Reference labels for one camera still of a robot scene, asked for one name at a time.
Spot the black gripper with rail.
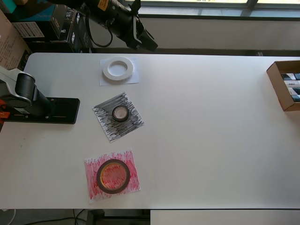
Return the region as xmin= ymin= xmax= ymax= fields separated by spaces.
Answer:
xmin=110 ymin=9 xmax=158 ymax=52

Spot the white tape roll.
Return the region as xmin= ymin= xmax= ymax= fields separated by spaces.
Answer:
xmin=102 ymin=56 xmax=135 ymax=84

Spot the black tape roll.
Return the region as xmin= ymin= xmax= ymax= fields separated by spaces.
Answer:
xmin=112 ymin=105 xmax=129 ymax=123

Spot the red 3M tape roll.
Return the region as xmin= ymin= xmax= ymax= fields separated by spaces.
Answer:
xmin=96 ymin=159 xmax=131 ymax=195

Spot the plain white paper sheet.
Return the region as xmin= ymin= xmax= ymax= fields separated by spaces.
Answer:
xmin=99 ymin=58 xmax=141 ymax=87

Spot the black cardboard box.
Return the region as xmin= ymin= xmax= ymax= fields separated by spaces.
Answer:
xmin=67 ymin=9 xmax=94 ymax=53

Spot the black scribbled paper sheet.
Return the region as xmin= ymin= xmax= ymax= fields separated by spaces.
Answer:
xmin=92 ymin=92 xmax=145 ymax=143

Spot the black box teal graphic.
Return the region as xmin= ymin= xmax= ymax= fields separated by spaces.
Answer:
xmin=4 ymin=0 xmax=71 ymax=43

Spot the open cardboard tray box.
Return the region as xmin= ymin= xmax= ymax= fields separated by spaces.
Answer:
xmin=266 ymin=60 xmax=300 ymax=112

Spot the large GX760A cardboard box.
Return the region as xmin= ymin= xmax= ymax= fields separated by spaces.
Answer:
xmin=0 ymin=9 xmax=33 ymax=72

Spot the red scribbled paper sheet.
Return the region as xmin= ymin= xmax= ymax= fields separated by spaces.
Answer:
xmin=84 ymin=147 xmax=141 ymax=204

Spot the black table leg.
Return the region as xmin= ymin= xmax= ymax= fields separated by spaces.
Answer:
xmin=87 ymin=209 xmax=105 ymax=225

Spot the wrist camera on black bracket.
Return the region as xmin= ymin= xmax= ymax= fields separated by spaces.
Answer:
xmin=129 ymin=0 xmax=142 ymax=15

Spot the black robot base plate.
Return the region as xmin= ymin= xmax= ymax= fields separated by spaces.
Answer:
xmin=4 ymin=97 xmax=81 ymax=125

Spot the black floor cable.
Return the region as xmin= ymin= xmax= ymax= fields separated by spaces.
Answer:
xmin=72 ymin=208 xmax=89 ymax=225

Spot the white floor cable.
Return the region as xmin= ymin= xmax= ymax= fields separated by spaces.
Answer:
xmin=0 ymin=208 xmax=17 ymax=225

